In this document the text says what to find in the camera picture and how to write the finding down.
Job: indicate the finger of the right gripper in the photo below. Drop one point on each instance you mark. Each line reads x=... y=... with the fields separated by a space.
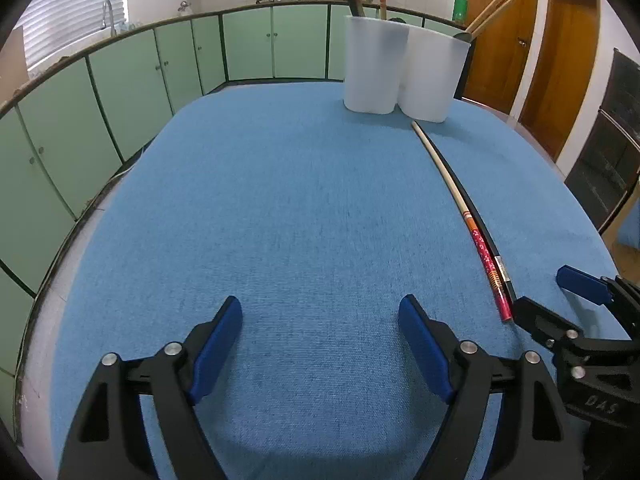
x=557 y=334
x=603 y=291

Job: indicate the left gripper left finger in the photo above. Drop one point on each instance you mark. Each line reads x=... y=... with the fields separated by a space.
x=107 y=437

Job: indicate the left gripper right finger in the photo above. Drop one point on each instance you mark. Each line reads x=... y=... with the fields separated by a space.
x=533 y=439

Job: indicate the black chopstick silver band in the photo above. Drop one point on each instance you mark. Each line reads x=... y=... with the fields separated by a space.
x=493 y=249

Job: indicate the red patterned bamboo chopstick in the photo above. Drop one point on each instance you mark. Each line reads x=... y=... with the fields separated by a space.
x=482 y=250

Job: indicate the wooden chopstick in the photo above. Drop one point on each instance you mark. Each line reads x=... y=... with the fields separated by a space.
x=491 y=7
x=490 y=19

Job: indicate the green kitchen cabinets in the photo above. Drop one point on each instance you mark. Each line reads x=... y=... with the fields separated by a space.
x=125 y=90

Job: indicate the black oven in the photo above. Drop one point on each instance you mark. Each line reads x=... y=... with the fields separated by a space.
x=608 y=165

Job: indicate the wooden door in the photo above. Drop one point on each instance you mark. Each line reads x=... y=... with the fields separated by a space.
x=563 y=71
x=500 y=54

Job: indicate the blue table cloth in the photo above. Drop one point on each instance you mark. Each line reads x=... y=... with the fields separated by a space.
x=321 y=408

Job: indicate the white holder right compartment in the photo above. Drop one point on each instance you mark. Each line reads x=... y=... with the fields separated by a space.
x=432 y=69

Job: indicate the white holder compartment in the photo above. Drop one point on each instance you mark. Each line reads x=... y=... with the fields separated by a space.
x=374 y=61
x=432 y=69

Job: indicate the green bottle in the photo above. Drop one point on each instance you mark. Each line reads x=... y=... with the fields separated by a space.
x=460 y=11

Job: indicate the white holder left compartment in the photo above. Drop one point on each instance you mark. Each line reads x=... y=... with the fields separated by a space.
x=374 y=61

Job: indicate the chrome faucet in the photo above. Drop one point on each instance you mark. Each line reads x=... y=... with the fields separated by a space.
x=108 y=21

